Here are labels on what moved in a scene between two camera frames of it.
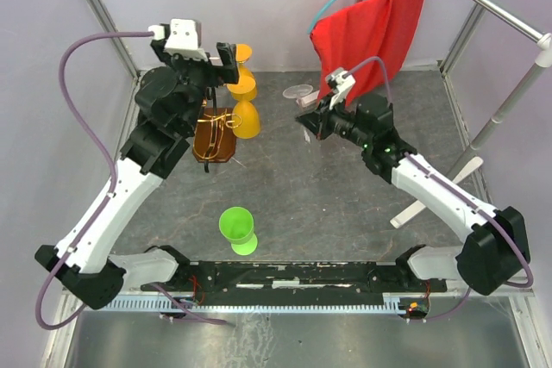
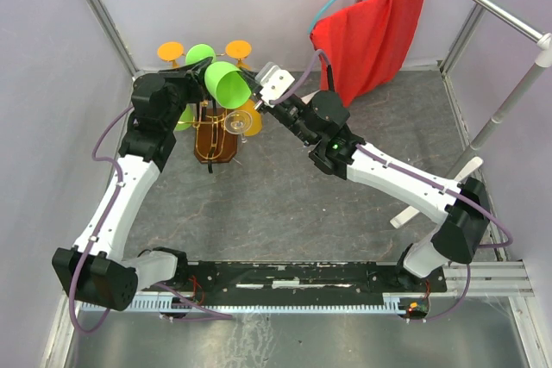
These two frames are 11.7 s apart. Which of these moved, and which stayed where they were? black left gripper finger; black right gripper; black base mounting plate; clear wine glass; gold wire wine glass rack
Moved: black right gripper; clear wine glass; black left gripper finger
Stayed: gold wire wine glass rack; black base mounting plate
